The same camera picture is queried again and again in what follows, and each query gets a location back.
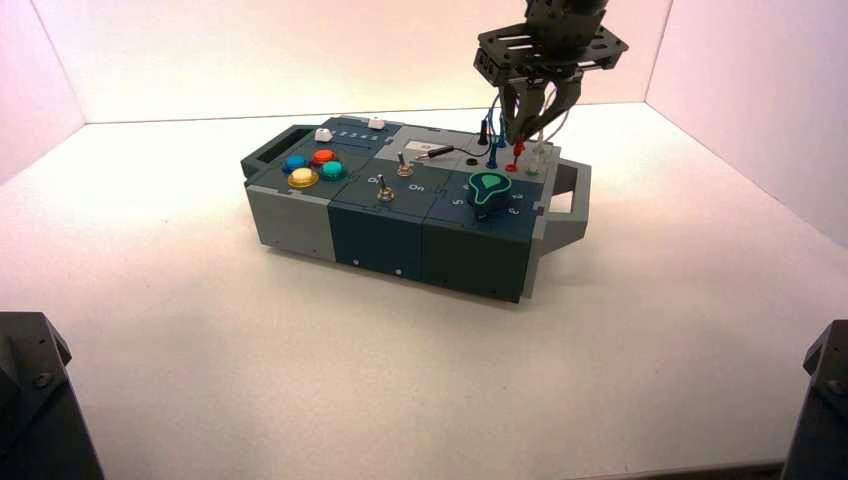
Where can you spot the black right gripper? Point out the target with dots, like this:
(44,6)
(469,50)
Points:
(550,53)

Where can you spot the yellow push button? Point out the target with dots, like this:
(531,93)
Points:
(303,177)

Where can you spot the red push button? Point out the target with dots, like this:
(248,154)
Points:
(323,157)

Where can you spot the blue push button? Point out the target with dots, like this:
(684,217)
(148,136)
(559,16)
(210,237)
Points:
(295,163)

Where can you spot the black green rotary knob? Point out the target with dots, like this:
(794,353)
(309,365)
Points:
(490,191)

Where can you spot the white slider knob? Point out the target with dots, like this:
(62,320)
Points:
(322,135)
(376,123)

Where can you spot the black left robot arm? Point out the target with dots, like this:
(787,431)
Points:
(40,411)

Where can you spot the metal toggle switch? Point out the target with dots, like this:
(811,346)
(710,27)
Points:
(404,167)
(385,192)

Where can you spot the green push button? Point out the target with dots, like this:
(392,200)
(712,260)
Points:
(333,171)

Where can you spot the grey and teal task box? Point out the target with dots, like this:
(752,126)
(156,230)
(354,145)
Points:
(378,232)

